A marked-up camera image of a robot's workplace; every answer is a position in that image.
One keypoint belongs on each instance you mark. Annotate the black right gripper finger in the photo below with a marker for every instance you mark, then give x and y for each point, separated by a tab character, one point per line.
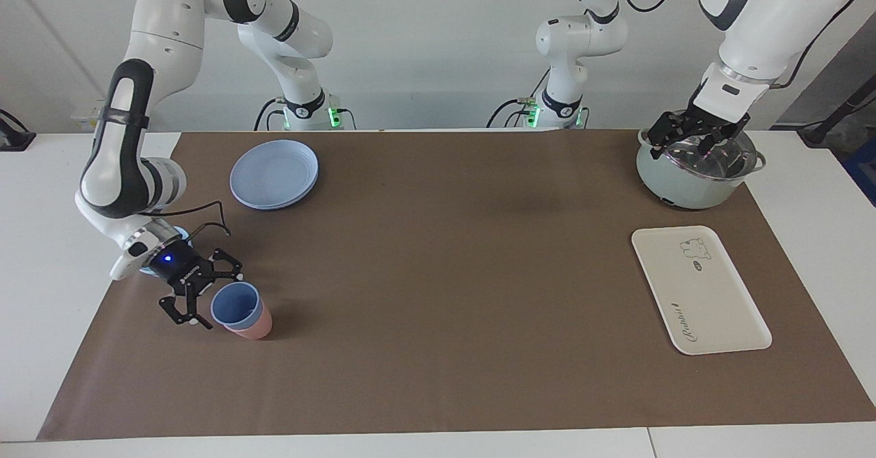
226	265
185	304

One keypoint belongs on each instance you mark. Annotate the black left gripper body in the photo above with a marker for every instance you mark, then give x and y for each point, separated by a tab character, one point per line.
715	121

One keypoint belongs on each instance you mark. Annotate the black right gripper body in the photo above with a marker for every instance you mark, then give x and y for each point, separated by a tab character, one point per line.
181	266

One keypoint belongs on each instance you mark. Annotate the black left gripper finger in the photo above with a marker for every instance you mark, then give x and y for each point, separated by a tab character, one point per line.
671	129
722	140

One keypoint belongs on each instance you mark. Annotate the blue ribbed cup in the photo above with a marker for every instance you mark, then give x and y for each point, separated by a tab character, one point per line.
236	304

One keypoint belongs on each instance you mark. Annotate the pink cup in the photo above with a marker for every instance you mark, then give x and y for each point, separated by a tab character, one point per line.
259	328

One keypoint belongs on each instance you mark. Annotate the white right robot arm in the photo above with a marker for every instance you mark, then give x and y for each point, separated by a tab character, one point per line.
164	40

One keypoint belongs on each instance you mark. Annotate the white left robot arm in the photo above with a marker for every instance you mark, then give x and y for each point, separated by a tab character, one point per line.
766	20

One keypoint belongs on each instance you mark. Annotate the cream rectangular rabbit tray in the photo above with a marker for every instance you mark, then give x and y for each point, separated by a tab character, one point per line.
698	294

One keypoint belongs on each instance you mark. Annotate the glass pot lid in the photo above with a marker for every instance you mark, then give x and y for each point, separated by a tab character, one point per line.
729	160

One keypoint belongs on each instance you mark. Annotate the pale green electric pot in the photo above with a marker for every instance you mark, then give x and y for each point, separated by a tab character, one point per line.
677	187

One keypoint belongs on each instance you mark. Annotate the periwinkle blue plate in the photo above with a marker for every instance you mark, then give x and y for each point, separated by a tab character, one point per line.
274	174

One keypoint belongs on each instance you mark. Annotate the black stand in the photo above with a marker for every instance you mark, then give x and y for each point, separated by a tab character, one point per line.
831	119

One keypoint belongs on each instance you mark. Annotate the blue crate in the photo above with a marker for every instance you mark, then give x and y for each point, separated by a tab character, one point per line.
864	170

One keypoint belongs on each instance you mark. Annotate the brown paper table mat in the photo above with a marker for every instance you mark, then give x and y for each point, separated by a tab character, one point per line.
445	294

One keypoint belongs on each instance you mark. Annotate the white wall socket box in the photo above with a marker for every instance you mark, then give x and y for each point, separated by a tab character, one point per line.
85	116

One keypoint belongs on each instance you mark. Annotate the black desk mount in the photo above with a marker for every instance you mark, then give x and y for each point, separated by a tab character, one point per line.
14	136

